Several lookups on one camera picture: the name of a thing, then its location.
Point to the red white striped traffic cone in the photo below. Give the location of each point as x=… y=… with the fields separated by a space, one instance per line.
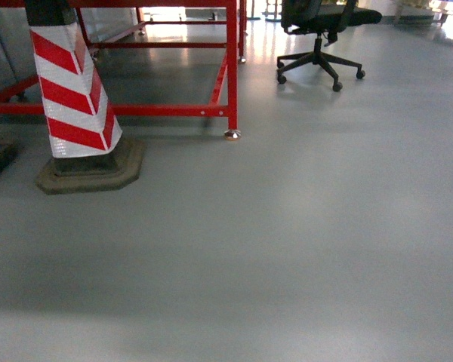
x=89 y=151

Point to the red metal table frame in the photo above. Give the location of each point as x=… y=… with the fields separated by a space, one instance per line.
x=137 y=94

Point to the black office chair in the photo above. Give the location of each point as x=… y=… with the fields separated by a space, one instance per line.
x=326 y=21

